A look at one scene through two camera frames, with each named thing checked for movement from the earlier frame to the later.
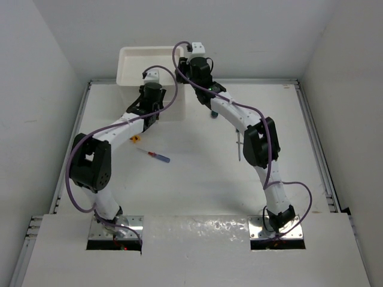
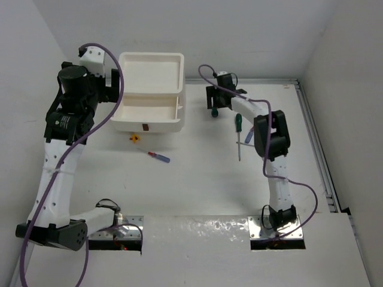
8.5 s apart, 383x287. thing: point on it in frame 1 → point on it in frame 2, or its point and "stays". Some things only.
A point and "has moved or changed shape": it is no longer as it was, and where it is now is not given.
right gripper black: [184, 64] → [212, 92]
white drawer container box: [131, 62] has moved or changed shape
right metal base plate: [257, 231] stays
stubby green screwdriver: [214, 114] stays
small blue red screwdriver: [157, 155] stays
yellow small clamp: [134, 138] stays
